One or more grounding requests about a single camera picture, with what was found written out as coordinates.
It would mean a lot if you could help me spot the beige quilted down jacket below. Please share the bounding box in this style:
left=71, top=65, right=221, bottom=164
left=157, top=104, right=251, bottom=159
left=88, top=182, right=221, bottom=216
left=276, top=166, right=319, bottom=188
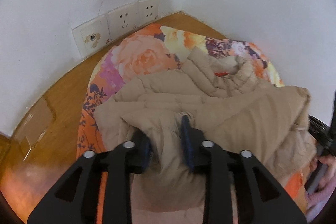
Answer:
left=94, top=48, right=316, bottom=212

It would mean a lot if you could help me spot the pink right sleeve forearm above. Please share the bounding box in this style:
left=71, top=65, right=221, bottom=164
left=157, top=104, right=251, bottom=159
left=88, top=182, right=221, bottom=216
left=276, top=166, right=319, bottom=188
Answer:
left=305, top=176, right=335, bottom=223

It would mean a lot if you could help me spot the person's right hand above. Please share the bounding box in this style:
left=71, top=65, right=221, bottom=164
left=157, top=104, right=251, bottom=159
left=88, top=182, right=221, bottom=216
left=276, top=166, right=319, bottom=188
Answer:
left=310, top=155, right=335, bottom=190

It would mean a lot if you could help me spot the clear plastic sheet on floor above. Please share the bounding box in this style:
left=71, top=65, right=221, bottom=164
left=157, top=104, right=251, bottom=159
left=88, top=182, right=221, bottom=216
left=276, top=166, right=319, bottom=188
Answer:
left=14, top=97, right=56, bottom=161

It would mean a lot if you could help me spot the orange floral folded blanket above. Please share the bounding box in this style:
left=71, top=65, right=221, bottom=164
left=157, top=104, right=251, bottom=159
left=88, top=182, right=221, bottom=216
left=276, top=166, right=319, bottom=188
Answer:
left=76, top=23, right=308, bottom=224

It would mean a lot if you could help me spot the stained white coaxial wall plate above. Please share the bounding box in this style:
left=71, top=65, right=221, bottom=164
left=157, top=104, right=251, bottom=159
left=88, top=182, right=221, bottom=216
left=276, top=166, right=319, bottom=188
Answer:
left=72, top=15, right=111, bottom=59

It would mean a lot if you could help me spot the white middle wall socket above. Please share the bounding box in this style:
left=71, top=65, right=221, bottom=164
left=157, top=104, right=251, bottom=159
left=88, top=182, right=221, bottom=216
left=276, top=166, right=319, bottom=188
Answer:
left=107, top=3, right=138, bottom=39

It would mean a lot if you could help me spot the white double wall socket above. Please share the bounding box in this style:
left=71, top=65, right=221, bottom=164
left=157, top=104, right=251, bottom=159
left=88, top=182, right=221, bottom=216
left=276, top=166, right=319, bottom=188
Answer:
left=138, top=0, right=159, bottom=26

